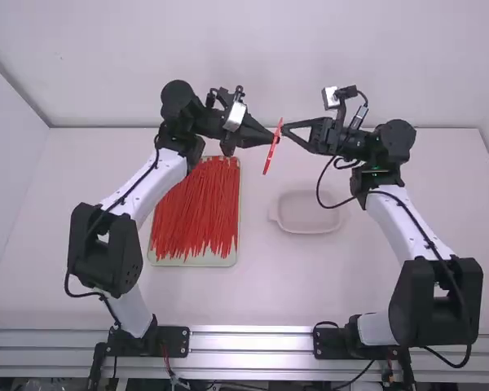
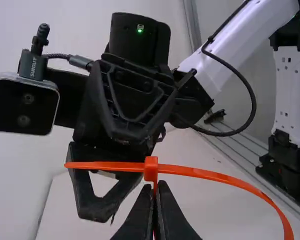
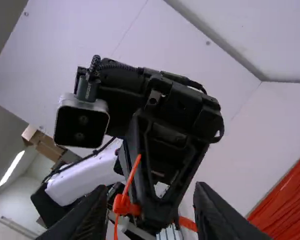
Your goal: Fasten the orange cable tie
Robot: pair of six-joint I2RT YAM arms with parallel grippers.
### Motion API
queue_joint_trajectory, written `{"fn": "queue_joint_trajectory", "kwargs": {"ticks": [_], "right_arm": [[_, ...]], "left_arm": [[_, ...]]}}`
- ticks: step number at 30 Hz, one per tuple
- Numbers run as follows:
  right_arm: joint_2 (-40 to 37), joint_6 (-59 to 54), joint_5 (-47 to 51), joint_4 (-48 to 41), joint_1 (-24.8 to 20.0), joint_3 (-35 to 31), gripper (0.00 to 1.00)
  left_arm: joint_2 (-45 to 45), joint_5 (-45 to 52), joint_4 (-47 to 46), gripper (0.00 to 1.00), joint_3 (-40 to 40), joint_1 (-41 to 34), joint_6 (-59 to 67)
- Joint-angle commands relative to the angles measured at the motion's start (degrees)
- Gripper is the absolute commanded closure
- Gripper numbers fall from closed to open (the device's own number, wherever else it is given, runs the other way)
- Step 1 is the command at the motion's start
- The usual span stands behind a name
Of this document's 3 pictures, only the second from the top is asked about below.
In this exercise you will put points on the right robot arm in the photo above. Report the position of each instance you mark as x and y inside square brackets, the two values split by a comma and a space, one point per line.
[240, 37]

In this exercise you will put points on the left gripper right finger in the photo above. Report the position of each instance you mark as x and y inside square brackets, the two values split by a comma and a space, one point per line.
[168, 215]

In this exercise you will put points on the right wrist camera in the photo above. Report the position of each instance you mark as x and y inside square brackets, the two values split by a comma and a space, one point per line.
[25, 105]

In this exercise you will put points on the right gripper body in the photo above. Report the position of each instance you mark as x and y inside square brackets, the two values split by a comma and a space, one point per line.
[135, 100]

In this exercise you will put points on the silver rails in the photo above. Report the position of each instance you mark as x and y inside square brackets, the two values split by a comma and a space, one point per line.
[240, 145]

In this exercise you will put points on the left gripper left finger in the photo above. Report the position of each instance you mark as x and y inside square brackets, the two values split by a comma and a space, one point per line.
[140, 217]

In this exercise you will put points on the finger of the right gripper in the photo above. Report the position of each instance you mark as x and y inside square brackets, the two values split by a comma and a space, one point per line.
[81, 195]

